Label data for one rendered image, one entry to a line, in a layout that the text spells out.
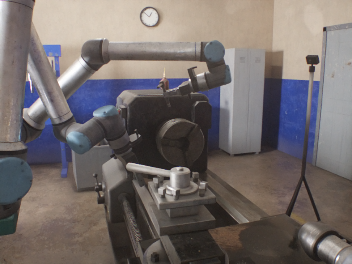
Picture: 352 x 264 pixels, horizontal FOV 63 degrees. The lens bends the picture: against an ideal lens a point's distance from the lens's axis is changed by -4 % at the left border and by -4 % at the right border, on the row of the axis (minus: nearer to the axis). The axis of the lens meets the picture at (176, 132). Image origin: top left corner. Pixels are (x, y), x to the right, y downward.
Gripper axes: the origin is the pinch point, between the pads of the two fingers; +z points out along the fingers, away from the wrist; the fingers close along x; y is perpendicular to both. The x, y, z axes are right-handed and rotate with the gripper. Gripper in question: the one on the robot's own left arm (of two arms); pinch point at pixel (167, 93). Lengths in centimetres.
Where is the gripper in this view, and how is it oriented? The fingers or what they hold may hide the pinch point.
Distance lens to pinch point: 156.8
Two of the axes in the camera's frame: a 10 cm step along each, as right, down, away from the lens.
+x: 2.0, -3.5, 9.2
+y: 3.4, 9.0, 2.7
